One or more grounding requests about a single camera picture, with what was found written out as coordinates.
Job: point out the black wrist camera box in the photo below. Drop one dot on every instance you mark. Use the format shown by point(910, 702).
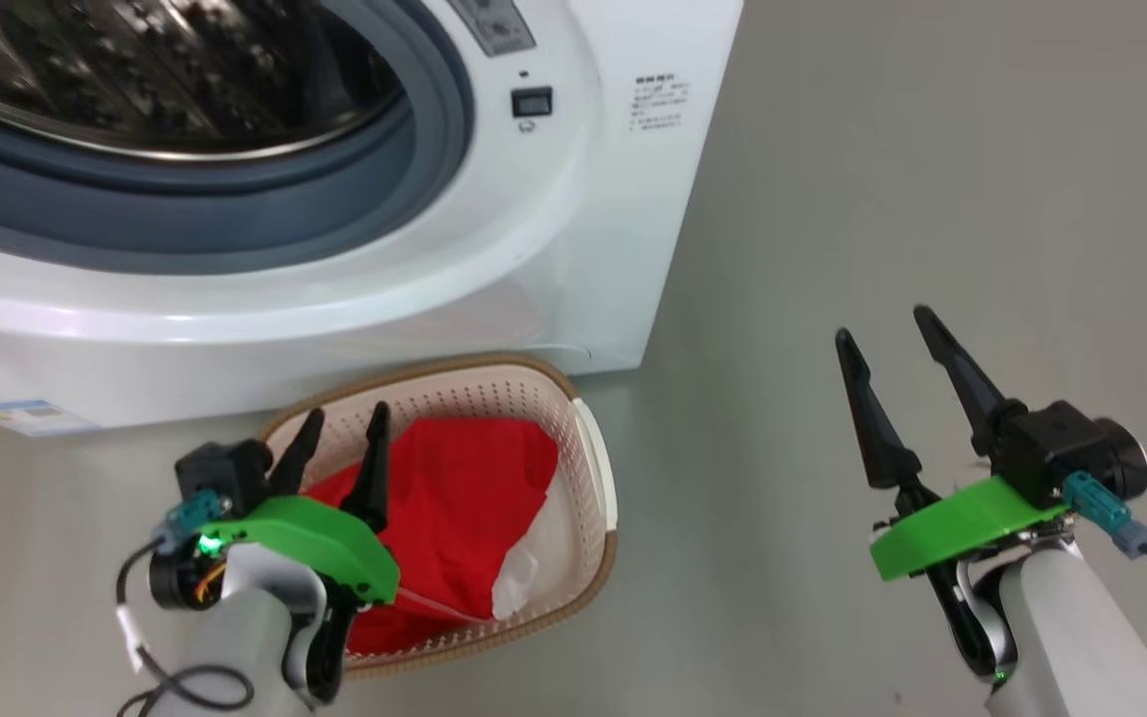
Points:
point(1046, 453)
point(220, 468)

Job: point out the right black wrist camera box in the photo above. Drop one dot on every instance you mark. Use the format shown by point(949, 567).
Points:
point(1046, 453)

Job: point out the right wrist black motor cylinder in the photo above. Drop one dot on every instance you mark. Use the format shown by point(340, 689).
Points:
point(1121, 458)

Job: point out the wrist black motor cylinder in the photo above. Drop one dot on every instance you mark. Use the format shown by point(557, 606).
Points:
point(175, 583)
point(1121, 458)

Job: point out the left black wrist camera box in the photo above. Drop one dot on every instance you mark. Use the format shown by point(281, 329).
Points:
point(220, 468)

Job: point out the red and white garment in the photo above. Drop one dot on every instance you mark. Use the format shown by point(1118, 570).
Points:
point(454, 498)

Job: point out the blue energy label sticker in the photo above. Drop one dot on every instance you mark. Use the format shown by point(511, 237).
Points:
point(31, 418)

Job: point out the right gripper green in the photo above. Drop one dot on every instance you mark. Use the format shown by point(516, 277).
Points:
point(952, 523)

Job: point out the cream perforated basket brown rim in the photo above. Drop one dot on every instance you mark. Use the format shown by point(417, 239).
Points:
point(588, 468)

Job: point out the stainless steel washing machine drum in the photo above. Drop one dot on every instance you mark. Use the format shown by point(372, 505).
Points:
point(135, 70)

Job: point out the grey warning sticker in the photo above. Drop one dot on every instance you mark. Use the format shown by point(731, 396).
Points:
point(494, 25)

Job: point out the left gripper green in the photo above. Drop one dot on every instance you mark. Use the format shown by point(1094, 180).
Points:
point(315, 538)

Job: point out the white front-load washing machine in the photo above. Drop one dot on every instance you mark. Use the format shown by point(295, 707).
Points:
point(534, 249)

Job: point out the left wrist black motor cylinder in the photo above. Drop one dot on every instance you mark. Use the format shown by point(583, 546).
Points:
point(175, 583)

